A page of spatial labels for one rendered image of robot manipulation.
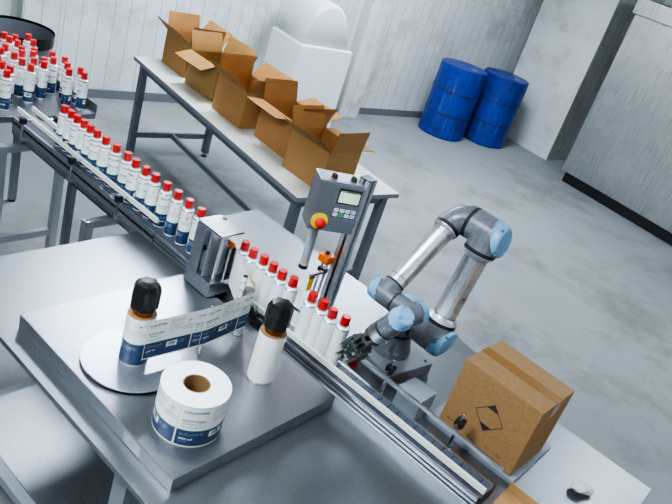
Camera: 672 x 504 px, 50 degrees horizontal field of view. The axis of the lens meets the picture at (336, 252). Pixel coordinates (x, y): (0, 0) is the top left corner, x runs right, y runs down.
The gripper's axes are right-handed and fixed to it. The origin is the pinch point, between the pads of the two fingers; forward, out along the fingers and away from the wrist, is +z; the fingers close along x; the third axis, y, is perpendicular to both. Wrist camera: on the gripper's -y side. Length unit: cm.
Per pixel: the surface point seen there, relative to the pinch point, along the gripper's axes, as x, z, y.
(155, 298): -38, -3, 61
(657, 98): -116, 22, -644
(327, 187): -50, -31, 0
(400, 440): 33.2, -10.4, 5.3
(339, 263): -29.9, -9.6, -11.8
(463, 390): 29.4, -25.6, -17.1
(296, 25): -322, 175, -345
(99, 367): -29, 22, 72
